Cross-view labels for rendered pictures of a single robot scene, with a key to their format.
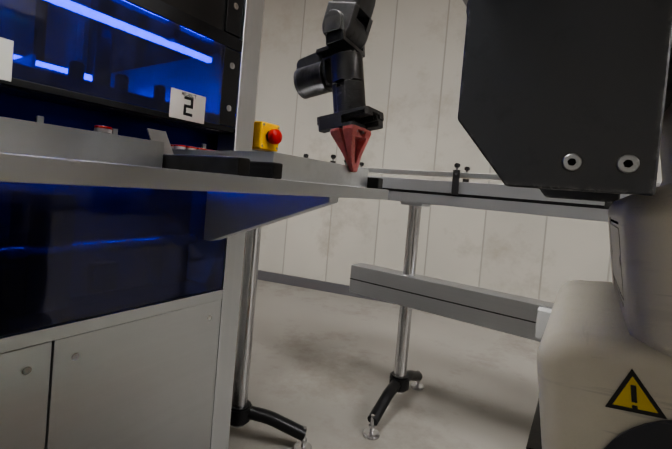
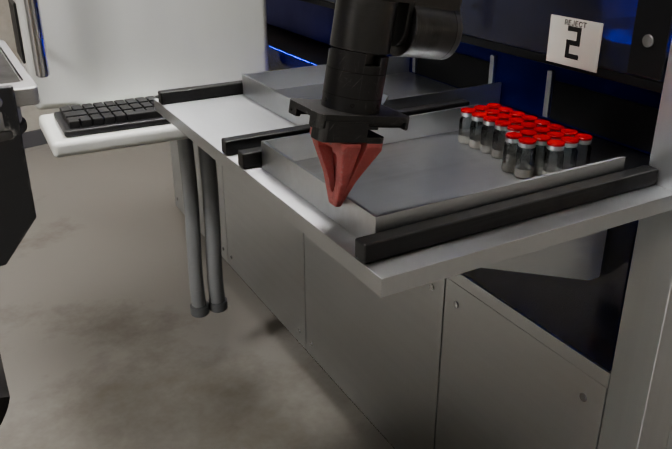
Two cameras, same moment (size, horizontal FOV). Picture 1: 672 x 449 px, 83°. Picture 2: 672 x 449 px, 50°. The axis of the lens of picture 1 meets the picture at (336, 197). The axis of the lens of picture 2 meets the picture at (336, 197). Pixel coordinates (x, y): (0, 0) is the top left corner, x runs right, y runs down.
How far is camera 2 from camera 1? 1.18 m
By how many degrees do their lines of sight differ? 114
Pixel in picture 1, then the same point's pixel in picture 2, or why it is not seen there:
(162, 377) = (520, 409)
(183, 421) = not seen: outside the picture
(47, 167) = (179, 123)
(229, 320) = (617, 436)
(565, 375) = not seen: outside the picture
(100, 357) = (471, 324)
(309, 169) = (289, 173)
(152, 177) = (196, 138)
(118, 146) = not seen: hidden behind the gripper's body
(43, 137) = (274, 100)
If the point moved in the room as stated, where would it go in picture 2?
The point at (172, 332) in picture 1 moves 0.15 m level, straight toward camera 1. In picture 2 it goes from (534, 366) to (434, 360)
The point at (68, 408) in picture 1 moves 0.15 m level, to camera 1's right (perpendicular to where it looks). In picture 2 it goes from (451, 347) to (421, 395)
